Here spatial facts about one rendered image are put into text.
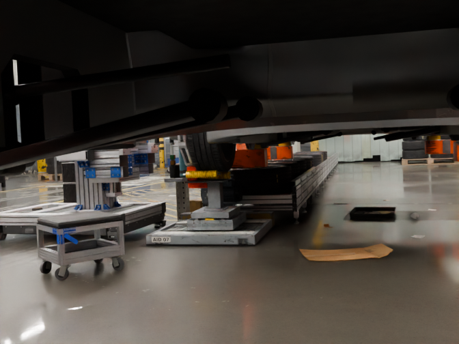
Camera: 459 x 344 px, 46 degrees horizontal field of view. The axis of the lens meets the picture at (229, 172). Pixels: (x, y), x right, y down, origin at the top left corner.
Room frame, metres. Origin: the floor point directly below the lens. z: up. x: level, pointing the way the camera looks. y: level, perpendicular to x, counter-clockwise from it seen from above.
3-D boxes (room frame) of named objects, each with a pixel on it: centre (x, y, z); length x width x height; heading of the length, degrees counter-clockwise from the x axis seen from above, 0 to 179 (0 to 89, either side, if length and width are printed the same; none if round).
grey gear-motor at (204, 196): (4.57, 0.03, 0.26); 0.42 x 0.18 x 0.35; 76
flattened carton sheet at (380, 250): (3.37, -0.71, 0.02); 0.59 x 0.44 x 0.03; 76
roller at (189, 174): (4.14, 0.21, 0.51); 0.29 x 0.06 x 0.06; 76
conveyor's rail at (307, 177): (5.86, -0.84, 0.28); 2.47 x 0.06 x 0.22; 166
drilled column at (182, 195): (4.98, 0.44, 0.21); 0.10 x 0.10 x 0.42; 76
